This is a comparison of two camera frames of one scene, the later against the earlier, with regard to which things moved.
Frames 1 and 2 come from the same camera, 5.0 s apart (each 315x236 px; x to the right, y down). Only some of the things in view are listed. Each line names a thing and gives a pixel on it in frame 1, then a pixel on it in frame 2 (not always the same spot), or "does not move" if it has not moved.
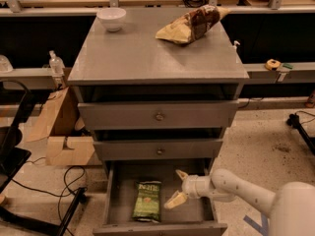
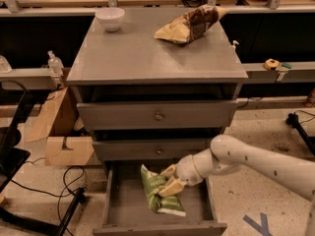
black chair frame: x=14 y=96 does not move
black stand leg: x=295 y=123 does not move
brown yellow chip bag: x=193 y=25 does not move
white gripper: x=191 y=186 -> x=186 y=171
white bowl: x=111 y=18 does not move
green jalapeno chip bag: x=147 y=201 -> x=153 y=182
